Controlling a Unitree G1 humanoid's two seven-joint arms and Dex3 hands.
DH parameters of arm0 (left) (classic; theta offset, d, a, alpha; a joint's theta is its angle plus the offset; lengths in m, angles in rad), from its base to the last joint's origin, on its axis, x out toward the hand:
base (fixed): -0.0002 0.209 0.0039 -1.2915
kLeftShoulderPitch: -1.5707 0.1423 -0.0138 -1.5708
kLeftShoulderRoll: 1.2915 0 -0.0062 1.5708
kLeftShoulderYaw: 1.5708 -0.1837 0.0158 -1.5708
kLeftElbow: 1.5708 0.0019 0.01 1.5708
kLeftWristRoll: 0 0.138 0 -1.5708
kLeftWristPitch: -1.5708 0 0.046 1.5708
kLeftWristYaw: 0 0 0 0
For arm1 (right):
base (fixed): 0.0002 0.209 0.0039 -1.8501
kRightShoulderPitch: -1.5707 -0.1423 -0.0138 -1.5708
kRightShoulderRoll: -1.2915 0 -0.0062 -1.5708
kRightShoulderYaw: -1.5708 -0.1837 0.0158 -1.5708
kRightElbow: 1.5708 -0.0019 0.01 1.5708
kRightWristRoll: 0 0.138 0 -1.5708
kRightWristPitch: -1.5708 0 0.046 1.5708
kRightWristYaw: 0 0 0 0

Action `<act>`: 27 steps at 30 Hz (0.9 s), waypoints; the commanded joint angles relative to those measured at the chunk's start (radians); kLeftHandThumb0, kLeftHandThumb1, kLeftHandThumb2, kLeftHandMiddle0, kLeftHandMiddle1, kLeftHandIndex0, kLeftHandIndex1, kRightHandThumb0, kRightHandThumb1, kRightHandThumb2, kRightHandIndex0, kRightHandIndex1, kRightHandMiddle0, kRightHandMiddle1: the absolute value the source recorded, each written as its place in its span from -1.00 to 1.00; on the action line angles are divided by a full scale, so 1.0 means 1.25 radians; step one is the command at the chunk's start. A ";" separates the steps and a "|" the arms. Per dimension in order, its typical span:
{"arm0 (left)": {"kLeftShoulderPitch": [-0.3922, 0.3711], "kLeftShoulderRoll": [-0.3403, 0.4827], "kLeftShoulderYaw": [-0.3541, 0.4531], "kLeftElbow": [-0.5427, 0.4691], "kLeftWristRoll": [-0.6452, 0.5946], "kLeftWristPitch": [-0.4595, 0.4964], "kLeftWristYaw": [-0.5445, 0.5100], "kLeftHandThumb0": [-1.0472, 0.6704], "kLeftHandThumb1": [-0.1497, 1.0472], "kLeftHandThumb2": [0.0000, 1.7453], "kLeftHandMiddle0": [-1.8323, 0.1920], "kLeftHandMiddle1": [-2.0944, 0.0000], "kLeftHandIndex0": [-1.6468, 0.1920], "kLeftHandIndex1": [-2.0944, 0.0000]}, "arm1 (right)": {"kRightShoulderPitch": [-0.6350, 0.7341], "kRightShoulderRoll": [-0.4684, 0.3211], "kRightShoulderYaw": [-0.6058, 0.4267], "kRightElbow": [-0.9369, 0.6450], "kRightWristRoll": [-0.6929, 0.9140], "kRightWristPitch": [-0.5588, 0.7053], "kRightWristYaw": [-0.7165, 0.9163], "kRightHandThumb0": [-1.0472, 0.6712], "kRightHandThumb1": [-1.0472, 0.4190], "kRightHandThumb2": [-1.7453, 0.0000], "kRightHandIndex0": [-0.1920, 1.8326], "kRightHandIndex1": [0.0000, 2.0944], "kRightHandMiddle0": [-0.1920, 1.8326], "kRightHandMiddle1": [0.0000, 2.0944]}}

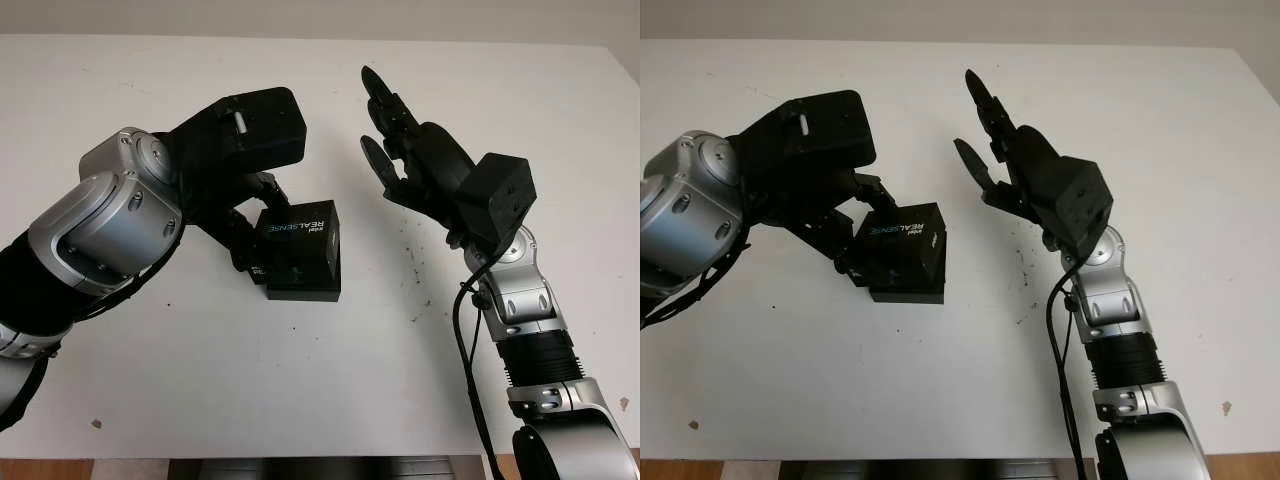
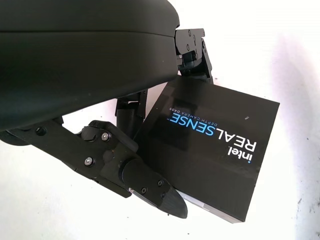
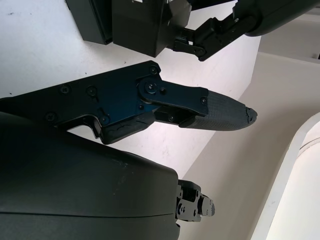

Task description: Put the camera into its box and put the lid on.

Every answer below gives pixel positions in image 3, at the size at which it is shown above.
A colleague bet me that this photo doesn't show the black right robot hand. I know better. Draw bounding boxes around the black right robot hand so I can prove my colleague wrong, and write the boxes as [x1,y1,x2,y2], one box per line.
[0,60,259,240]

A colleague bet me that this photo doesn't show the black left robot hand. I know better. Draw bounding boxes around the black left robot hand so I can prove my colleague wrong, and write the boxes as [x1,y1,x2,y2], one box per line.
[173,0,320,62]

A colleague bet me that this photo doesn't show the black RealSense box lid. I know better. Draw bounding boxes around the black RealSense box lid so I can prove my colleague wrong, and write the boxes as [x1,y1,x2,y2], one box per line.
[111,0,193,57]

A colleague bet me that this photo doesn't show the black open box base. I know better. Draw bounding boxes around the black open box base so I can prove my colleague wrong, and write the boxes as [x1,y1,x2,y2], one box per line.
[65,0,113,46]

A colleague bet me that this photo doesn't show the white rounded background object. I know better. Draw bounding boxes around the white rounded background object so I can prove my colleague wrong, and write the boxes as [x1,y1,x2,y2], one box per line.
[263,111,320,240]

